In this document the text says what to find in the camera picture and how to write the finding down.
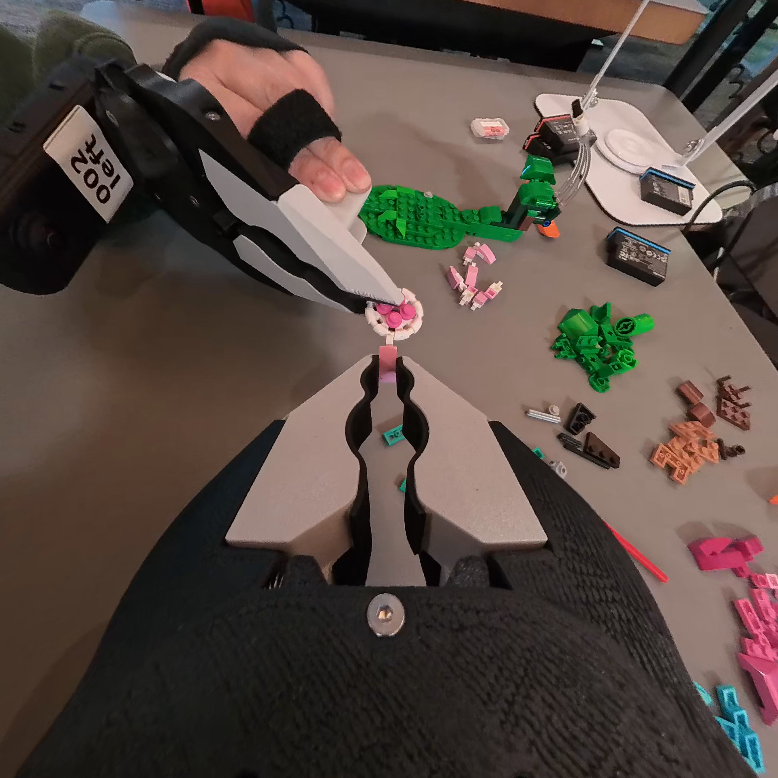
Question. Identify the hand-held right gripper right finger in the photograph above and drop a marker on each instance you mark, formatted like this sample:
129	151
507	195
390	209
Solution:
480	486

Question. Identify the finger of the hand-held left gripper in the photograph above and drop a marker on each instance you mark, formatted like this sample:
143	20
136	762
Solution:
328	237
273	261

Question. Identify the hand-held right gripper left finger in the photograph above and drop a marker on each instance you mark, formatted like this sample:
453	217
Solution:
292	486

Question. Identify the pink white lego flower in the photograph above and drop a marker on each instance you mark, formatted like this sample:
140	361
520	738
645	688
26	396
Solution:
395	316

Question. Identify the pink lego petal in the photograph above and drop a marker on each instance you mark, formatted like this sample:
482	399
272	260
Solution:
388	364

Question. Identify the cluster of pink petal pieces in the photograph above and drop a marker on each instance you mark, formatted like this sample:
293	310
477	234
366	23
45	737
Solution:
474	279

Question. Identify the person's left forearm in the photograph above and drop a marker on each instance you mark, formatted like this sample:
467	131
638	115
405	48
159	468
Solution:
54	42

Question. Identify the green lego leaf build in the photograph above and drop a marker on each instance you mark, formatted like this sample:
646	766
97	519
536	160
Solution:
419	219

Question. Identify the light grey lego bar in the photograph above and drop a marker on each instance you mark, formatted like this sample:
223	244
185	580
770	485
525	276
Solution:
543	415

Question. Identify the black lego slope piece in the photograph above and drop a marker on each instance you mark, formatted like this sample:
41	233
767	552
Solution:
579	419

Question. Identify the black lego wedge plate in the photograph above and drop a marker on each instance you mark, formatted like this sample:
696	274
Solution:
599	453

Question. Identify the red lego rod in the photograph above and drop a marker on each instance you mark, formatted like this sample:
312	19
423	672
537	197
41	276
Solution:
635	550

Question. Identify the pile of green lego pieces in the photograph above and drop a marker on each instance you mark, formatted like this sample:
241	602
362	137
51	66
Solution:
599	346

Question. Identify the pile of orange lego pieces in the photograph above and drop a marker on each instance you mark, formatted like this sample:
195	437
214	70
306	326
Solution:
684	453

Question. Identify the pile of dark brown lego pieces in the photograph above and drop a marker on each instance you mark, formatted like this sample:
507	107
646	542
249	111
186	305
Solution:
711	404

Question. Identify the pile of pink lego pieces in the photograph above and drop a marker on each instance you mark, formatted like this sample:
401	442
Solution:
723	553

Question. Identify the pile of cyan lego pieces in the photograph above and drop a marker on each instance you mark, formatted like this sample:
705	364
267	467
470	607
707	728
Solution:
735	723

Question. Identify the person's left hand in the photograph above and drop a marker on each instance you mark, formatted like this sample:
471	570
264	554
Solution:
255	79

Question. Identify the small clear pink packet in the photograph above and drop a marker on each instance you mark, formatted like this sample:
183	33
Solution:
489	129

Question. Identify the black battery red trim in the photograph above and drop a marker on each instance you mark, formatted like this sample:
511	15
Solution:
553	140

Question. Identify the black battery blue trim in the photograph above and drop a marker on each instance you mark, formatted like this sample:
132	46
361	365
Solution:
638	255
665	191

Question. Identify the black equipment case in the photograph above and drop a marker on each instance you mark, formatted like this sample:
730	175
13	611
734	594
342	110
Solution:
753	255

